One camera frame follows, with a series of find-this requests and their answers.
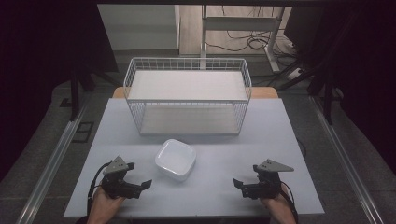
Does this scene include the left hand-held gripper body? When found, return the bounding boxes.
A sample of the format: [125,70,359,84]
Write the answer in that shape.
[100,155,143,200]

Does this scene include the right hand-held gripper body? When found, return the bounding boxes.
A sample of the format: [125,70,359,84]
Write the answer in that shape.
[242,159,295,201]

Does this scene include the person's left hand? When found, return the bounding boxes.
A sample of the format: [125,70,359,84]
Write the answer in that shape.
[86,186,126,224]

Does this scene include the person's right hand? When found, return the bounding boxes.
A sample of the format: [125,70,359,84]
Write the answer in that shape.
[261,185,297,224]

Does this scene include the white square bowl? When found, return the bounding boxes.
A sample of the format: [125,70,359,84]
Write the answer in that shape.
[154,138,198,182]

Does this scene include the wooden table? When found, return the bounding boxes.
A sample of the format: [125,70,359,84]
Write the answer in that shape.
[112,86,279,100]

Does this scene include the black metal stand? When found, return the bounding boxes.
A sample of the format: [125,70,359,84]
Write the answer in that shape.
[68,66,123,122]
[306,12,359,126]

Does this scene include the white power strip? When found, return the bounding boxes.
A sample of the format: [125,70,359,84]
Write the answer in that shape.
[287,67,303,80]

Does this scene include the white cabinet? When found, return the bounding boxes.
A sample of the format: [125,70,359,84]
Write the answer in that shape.
[97,4,181,52]

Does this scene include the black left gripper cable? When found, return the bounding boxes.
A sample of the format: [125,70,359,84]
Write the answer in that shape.
[87,161,112,217]

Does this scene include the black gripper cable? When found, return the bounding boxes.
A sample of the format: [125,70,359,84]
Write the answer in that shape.
[87,161,112,217]
[279,181,299,224]

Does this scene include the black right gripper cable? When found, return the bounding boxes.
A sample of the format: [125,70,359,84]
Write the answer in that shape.
[279,181,299,224]

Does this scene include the aluminium rail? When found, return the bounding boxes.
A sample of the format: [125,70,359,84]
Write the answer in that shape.
[16,92,92,224]
[308,94,386,224]

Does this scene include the white wire shelf rack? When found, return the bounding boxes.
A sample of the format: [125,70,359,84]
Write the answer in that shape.
[122,57,253,136]

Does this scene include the black floor cables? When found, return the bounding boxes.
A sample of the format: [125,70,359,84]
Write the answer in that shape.
[205,5,302,88]

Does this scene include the white metal desk frame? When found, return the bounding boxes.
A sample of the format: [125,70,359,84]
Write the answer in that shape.
[200,5,286,74]

